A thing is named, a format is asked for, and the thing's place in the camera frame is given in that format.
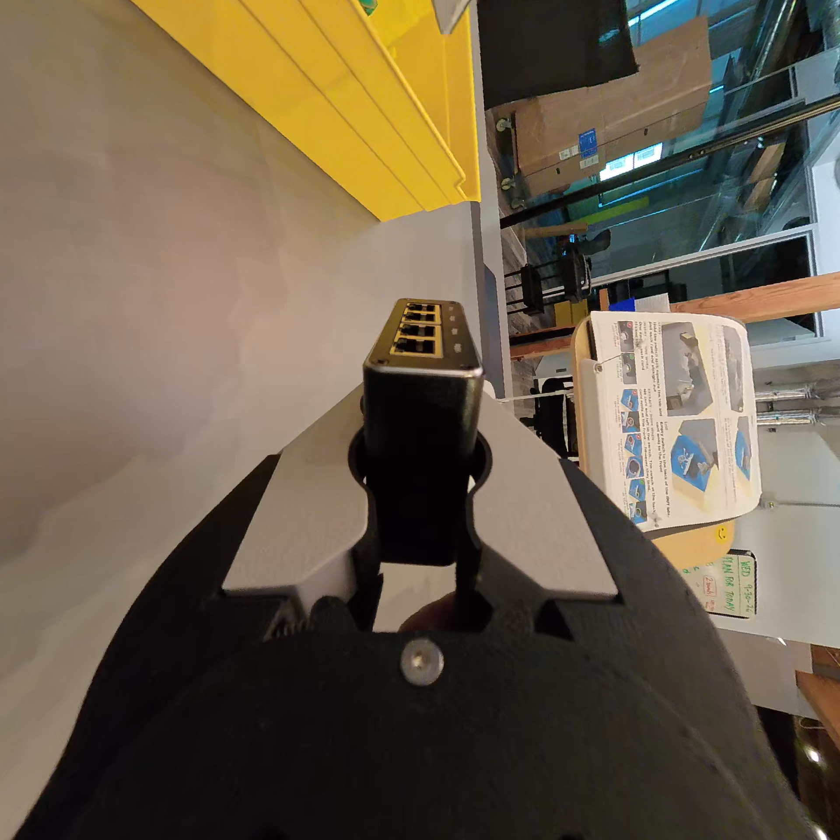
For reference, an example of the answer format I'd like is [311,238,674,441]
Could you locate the whiteboard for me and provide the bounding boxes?
[678,550,759,619]

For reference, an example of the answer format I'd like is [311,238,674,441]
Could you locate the dark desk cable flap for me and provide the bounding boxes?
[471,200,514,398]

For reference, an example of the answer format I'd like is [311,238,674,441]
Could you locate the wooden beam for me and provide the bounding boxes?
[669,271,840,324]

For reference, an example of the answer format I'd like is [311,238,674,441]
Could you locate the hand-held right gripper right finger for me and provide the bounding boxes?
[455,382,623,632]

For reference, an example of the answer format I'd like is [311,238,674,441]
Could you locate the yellow plastic bin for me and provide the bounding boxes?
[131,0,483,222]

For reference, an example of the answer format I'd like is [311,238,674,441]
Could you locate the black equipment cart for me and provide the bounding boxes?
[504,244,595,317]

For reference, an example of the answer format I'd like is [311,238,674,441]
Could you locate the cardboard box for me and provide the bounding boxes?
[495,14,714,198]

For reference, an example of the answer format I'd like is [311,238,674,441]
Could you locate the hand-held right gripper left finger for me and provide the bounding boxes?
[222,384,387,632]

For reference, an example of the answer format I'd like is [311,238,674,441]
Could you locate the black office chair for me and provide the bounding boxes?
[478,0,639,93]

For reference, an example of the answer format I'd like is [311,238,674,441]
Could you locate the black ethernet switch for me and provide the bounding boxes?
[363,298,487,568]

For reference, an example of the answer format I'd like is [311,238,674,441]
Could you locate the printed instruction sheet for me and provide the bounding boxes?
[589,311,763,534]

